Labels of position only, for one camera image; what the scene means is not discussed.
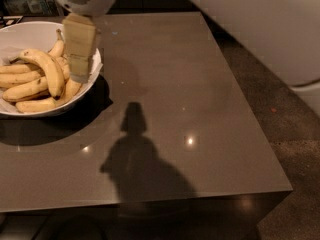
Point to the yellow banana front bottom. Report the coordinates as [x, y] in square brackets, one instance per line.
[35, 106]

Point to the yellow banana top back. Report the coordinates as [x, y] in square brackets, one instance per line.
[58, 48]

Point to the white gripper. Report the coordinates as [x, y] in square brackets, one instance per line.
[80, 34]

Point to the white bowl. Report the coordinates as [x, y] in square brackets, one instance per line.
[39, 35]

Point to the yellow banana right side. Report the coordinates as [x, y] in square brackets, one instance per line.
[71, 90]

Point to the yellow banana middle left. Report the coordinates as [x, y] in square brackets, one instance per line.
[27, 91]

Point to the bottles on background shelf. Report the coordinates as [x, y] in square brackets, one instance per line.
[30, 7]

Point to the large curved yellow banana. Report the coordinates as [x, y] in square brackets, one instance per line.
[52, 70]

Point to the yellow banana upper left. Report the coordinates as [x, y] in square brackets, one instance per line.
[17, 68]

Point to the yellow banana far left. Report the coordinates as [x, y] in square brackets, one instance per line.
[11, 80]

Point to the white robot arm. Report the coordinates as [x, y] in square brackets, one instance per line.
[283, 34]

